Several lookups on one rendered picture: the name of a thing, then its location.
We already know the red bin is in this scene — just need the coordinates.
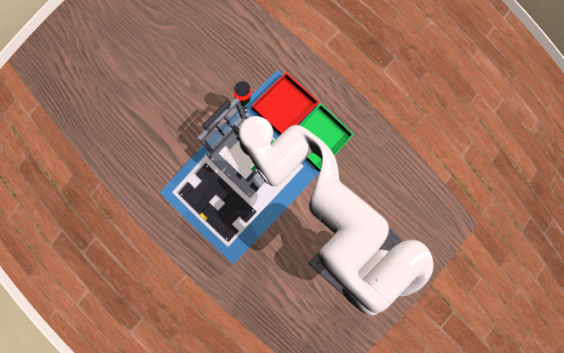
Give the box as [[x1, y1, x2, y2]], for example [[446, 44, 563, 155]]
[[251, 73, 319, 135]]

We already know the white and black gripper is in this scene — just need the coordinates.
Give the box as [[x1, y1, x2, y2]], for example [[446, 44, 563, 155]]
[[231, 124, 239, 142]]

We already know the green square bin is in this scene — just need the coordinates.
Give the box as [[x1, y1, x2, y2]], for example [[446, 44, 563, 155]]
[[300, 103, 354, 171]]

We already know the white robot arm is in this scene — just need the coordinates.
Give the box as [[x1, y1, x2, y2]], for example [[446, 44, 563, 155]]
[[219, 116, 433, 315]]

